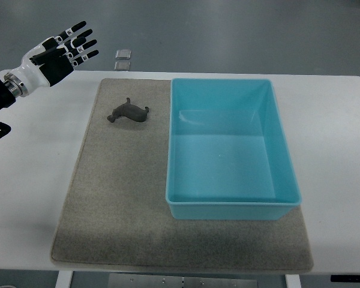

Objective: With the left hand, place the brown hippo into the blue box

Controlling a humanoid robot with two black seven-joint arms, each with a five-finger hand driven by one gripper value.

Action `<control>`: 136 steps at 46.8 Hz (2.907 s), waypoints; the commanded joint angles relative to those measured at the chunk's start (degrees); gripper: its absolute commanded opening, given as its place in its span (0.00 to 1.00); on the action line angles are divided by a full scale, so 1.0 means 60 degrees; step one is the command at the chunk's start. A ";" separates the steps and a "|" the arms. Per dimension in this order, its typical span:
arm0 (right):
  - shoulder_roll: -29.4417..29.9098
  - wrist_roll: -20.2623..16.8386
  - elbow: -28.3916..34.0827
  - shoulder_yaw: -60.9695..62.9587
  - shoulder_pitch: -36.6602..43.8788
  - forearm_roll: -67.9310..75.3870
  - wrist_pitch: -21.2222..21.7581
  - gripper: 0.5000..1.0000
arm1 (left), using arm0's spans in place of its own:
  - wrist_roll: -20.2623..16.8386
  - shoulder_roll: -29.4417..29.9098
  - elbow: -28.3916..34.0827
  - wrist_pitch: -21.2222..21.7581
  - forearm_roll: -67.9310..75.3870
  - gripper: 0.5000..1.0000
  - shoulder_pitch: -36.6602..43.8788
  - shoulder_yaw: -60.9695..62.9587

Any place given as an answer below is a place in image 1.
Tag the lower floor socket plate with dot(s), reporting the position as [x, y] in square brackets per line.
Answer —
[122, 65]

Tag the brown hippo toy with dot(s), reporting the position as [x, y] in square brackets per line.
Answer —
[130, 111]

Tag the blue plastic box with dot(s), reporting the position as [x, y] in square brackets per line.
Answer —
[228, 157]

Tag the white table leg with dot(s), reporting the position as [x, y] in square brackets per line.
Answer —
[293, 281]
[64, 279]

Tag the left white table leg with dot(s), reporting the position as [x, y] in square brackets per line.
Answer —
[64, 279]

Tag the black table control panel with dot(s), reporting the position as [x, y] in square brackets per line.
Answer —
[345, 278]

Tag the metal table crossbar plate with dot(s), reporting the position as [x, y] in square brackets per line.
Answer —
[136, 280]

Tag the floor socket plate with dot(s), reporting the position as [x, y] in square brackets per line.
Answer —
[122, 65]
[123, 54]

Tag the grey felt mat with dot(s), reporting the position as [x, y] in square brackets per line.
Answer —
[116, 215]

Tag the right white table leg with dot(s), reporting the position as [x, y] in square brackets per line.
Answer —
[293, 281]

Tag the upper floor socket plate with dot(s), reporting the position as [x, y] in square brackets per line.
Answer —
[123, 54]

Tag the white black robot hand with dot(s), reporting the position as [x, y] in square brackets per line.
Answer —
[52, 60]

